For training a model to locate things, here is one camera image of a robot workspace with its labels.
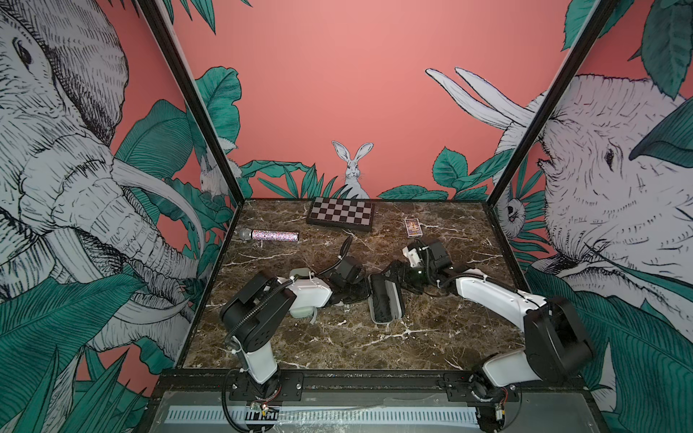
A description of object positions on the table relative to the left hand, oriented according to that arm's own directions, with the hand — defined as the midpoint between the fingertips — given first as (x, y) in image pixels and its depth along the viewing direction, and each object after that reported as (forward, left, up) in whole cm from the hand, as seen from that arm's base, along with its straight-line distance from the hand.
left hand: (376, 288), depth 90 cm
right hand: (0, -3, +8) cm, 9 cm away
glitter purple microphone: (+25, +43, 0) cm, 49 cm away
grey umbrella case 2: (-13, +18, +26) cm, 35 cm away
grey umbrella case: (-7, -5, +6) cm, 10 cm away
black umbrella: (-4, -1, 0) cm, 4 cm away
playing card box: (+28, -19, -2) cm, 34 cm away
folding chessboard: (+36, +12, -1) cm, 38 cm away
